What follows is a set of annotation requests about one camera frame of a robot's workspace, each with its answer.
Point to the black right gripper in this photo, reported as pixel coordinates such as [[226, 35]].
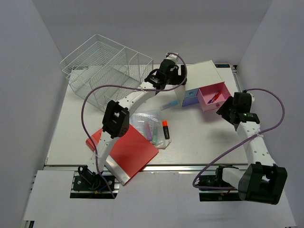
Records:
[[223, 110]]

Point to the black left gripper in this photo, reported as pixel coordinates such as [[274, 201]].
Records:
[[178, 78]]

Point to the pink drawer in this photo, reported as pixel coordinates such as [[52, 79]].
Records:
[[206, 93]]

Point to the blue pen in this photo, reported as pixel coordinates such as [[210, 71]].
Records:
[[212, 99]]

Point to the light blue drawer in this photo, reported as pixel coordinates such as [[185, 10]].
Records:
[[191, 93]]

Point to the white mini drawer cabinet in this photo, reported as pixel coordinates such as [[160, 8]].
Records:
[[199, 75]]

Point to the periwinkle blue drawer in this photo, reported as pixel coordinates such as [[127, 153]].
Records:
[[190, 101]]

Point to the orange black highlighter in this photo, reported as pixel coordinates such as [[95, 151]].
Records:
[[165, 130]]

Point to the green highlighter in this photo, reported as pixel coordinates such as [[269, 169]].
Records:
[[155, 135]]

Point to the purple highlighter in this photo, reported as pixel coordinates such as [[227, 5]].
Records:
[[147, 131]]

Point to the red pen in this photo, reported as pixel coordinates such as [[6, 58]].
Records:
[[219, 93]]

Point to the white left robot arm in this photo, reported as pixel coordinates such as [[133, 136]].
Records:
[[116, 117]]

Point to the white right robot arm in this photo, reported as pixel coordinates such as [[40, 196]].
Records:
[[263, 181]]

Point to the blue highlighter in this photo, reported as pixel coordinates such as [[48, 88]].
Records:
[[169, 105]]

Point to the blue label sticker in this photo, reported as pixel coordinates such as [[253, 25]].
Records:
[[222, 65]]

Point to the clear plastic bag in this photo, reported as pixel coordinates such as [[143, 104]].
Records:
[[149, 124]]

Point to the red folder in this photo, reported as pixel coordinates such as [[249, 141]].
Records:
[[129, 155]]

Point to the white wire mesh organizer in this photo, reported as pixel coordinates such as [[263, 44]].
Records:
[[101, 61]]

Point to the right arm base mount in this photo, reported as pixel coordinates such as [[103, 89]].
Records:
[[213, 189]]

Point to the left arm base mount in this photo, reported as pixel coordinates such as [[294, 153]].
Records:
[[89, 185]]

